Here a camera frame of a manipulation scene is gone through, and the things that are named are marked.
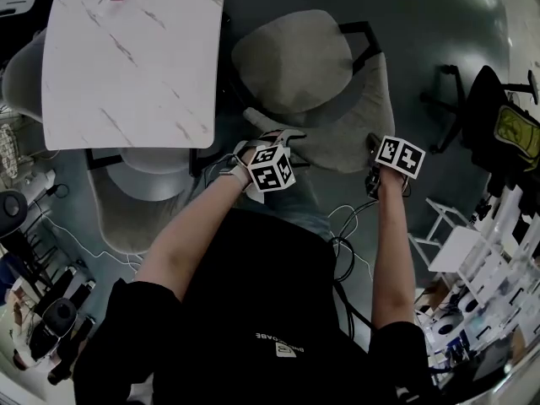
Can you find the white power strip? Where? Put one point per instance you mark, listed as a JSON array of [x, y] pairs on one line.
[[39, 181]]

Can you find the person's right forearm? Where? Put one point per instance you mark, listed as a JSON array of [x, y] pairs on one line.
[[392, 247]]

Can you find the white round device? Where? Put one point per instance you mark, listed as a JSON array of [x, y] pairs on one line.
[[468, 303], [447, 326]]

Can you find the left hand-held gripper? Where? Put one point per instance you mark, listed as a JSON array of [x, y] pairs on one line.
[[270, 169]]

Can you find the white metal frame table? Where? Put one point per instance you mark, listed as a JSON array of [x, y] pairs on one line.
[[453, 251]]

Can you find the person's left hand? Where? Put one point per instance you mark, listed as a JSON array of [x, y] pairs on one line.
[[244, 154]]

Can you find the black lens device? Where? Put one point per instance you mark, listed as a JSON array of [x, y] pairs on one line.
[[61, 316]]

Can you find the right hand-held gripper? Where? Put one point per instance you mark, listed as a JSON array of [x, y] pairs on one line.
[[401, 156]]

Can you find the black round device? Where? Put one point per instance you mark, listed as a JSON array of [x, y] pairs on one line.
[[12, 213]]

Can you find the white marble table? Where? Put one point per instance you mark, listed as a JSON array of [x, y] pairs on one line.
[[126, 78]]

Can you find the white storage shelving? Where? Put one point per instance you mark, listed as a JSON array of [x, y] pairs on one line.
[[498, 260]]

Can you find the person's black shirt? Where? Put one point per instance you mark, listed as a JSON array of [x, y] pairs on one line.
[[253, 310]]

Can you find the person's grey jeans leg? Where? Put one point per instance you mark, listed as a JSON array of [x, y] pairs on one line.
[[301, 203]]

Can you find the person's white shoe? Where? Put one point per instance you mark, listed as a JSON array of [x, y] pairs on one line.
[[258, 118]]

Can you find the person's left forearm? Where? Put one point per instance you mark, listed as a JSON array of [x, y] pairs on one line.
[[190, 234]]

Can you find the grey chair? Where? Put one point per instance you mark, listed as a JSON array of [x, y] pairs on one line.
[[135, 209], [21, 82], [295, 66]]

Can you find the yellow green backpack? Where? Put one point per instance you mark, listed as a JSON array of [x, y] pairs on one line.
[[516, 135]]

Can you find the black mesh office chair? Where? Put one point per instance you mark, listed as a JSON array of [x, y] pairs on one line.
[[485, 142]]

